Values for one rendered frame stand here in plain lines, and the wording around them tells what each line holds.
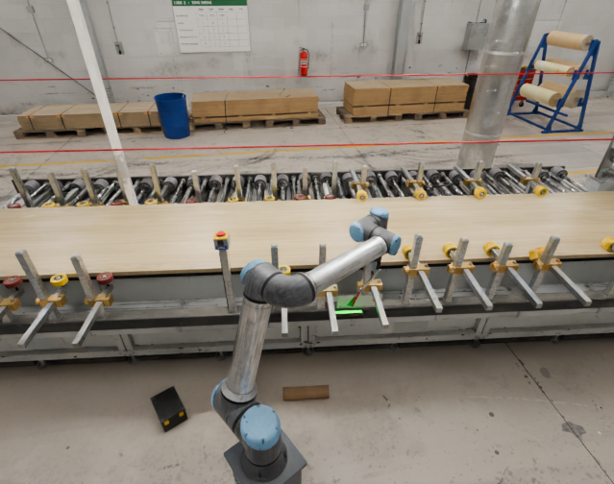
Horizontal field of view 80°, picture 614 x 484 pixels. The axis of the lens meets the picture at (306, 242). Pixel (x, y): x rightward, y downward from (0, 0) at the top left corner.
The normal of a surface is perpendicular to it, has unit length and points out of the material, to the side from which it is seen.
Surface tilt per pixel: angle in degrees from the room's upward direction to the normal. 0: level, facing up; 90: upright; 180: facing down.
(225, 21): 90
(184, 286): 90
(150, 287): 90
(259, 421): 5
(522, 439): 0
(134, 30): 90
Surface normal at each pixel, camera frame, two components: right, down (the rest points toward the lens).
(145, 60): 0.16, 0.55
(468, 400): 0.00, -0.83
